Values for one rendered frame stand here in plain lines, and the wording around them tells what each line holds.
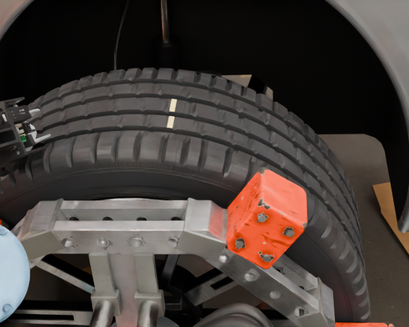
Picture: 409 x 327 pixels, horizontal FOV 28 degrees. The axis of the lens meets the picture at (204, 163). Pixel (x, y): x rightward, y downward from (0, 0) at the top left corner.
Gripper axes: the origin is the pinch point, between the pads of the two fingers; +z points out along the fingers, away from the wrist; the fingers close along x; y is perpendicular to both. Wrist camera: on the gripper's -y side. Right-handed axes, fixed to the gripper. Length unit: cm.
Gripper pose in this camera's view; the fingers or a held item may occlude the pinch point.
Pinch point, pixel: (24, 133)
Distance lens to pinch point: 115.7
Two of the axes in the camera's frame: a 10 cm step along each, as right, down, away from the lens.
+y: 8.7, -3.6, -3.4
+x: -4.0, -9.2, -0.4
